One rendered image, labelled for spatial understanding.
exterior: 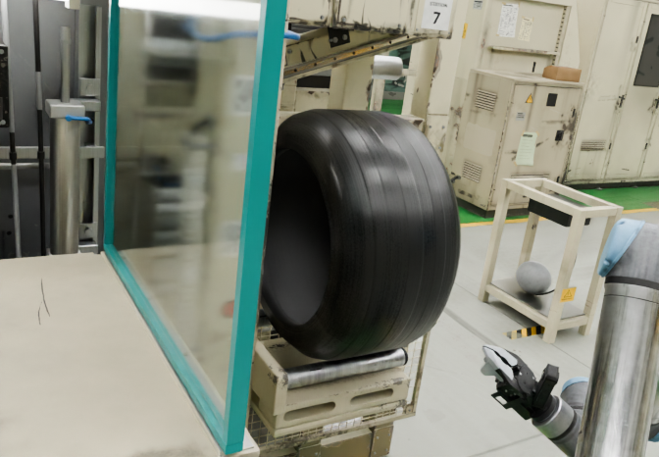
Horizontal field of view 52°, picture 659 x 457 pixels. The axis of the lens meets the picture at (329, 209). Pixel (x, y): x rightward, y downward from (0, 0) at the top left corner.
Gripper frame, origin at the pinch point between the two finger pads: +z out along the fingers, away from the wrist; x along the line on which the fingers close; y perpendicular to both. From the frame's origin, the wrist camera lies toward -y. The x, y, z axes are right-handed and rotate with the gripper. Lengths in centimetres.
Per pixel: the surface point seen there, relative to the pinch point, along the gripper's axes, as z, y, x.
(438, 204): 33.1, -17.0, 3.0
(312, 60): 75, 4, 41
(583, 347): -135, 115, 187
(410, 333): 16.8, 5.2, -8.2
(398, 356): 10.8, 18.9, -2.8
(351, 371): 18.6, 21.8, -13.3
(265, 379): 34, 26, -27
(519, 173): -102, 190, 420
